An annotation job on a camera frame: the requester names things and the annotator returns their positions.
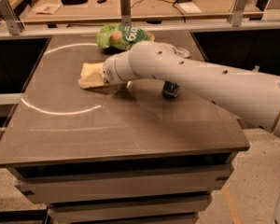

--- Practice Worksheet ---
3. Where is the clear plastic bottle right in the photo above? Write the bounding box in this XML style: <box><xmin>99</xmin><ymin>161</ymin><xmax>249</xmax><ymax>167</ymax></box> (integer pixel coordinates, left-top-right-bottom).
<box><xmin>253</xmin><ymin>65</ymin><xmax>260</xmax><ymax>72</ymax></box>

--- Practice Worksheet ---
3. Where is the metal bracket post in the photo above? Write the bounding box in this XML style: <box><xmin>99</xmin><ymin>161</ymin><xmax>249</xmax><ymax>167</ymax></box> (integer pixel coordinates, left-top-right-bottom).
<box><xmin>120</xmin><ymin>0</ymin><xmax>132</xmax><ymax>25</ymax></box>
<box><xmin>228</xmin><ymin>0</ymin><xmax>247</xmax><ymax>27</ymax></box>
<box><xmin>0</xmin><ymin>0</ymin><xmax>24</xmax><ymax>35</ymax></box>

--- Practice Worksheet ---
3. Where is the blue silver energy drink can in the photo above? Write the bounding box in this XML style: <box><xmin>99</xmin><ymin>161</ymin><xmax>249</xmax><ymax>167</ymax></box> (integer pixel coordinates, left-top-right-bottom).
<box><xmin>162</xmin><ymin>81</ymin><xmax>179</xmax><ymax>99</ymax></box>

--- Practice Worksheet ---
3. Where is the right metal bracket post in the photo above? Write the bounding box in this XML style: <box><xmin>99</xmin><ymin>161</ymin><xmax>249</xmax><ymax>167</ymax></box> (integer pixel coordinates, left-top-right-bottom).
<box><xmin>228</xmin><ymin>0</ymin><xmax>247</xmax><ymax>27</ymax></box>

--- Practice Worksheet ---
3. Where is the green rice chip bag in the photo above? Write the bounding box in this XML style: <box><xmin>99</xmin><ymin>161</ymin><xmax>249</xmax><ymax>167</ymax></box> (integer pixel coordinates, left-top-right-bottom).
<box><xmin>97</xmin><ymin>23</ymin><xmax>155</xmax><ymax>50</ymax></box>

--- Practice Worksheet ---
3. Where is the middle metal bracket post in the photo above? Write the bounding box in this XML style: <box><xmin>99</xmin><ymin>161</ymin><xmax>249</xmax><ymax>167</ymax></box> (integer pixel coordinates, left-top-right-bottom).
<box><xmin>120</xmin><ymin>0</ymin><xmax>132</xmax><ymax>25</ymax></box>

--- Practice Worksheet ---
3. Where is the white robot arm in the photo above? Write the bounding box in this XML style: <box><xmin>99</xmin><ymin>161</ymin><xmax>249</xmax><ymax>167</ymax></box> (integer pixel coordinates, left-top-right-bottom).
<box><xmin>78</xmin><ymin>41</ymin><xmax>280</xmax><ymax>138</ymax></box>

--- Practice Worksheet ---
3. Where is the small black remote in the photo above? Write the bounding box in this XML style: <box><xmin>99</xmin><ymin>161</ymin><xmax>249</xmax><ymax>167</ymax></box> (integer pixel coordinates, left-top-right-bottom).
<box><xmin>97</xmin><ymin>0</ymin><xmax>107</xmax><ymax>4</ymax></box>

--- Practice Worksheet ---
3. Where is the left metal bracket post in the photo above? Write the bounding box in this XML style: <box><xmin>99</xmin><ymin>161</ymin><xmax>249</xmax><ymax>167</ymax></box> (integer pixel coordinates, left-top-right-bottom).
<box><xmin>0</xmin><ymin>0</ymin><xmax>24</xmax><ymax>35</ymax></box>

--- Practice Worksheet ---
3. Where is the grey drawer cabinet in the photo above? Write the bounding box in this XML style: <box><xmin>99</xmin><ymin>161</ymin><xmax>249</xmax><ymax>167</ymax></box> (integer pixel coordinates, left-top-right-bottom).
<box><xmin>16</xmin><ymin>152</ymin><xmax>233</xmax><ymax>224</ymax></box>

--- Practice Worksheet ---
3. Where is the tan paper packet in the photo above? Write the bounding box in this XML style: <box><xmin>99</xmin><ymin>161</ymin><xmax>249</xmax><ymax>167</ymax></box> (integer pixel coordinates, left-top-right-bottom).
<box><xmin>34</xmin><ymin>3</ymin><xmax>61</xmax><ymax>14</ymax></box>

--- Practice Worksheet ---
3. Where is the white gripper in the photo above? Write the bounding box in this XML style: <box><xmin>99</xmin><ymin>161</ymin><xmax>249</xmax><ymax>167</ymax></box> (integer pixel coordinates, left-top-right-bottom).
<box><xmin>78</xmin><ymin>57</ymin><xmax>119</xmax><ymax>89</ymax></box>

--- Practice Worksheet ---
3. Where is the white paper sheet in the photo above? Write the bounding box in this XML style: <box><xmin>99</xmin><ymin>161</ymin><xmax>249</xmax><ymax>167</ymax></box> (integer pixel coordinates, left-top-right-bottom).
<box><xmin>179</xmin><ymin>2</ymin><xmax>202</xmax><ymax>14</ymax></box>

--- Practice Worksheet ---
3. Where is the yellow sponge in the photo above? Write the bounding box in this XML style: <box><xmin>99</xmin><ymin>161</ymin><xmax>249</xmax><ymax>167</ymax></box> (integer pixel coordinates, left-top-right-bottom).
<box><xmin>80</xmin><ymin>63</ymin><xmax>103</xmax><ymax>77</ymax></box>

